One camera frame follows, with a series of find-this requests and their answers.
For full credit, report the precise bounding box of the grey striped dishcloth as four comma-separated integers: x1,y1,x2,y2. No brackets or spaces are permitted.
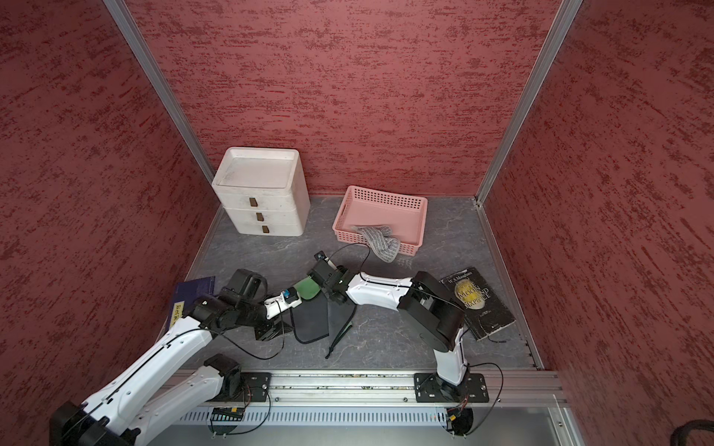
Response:
353,226,401,263

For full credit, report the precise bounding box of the green dishcloth black trim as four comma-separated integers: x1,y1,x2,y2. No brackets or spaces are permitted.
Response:
290,277,357,359

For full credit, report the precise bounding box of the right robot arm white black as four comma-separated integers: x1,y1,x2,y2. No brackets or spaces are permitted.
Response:
309,251,468,388

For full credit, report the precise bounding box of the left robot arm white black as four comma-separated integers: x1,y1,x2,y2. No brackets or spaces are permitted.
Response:
49,269,299,445

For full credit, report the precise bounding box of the dark blue book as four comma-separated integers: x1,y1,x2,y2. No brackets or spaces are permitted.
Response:
165,276,216,331

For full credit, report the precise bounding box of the pink plastic basket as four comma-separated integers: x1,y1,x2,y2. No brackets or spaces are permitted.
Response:
332,186,428,256

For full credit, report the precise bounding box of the white three-drawer storage box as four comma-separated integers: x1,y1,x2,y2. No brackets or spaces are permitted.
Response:
212,147,311,237

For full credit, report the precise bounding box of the black book yellow cover art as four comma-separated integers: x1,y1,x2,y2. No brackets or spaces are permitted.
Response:
440,267,515,341

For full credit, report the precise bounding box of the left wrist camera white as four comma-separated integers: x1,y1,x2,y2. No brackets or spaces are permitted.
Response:
263,287,302,320

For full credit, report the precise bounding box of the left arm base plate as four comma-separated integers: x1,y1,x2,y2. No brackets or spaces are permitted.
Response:
206,372,273,405

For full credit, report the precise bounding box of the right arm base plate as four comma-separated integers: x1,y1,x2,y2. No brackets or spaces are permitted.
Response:
413,373,489,403

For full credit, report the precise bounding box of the aluminium front rail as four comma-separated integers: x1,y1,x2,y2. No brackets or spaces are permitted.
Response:
113,369,570,407

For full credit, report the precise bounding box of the left corner aluminium post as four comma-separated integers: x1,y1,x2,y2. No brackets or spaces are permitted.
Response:
103,0,216,183

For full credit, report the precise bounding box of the corner aluminium post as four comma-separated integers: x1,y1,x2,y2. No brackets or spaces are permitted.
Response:
475,0,585,204
103,0,216,183

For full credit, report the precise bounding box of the right corner aluminium post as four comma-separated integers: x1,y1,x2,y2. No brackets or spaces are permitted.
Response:
475,0,585,204

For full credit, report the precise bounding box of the black cable bottom right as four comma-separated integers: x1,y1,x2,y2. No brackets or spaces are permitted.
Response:
668,419,714,446

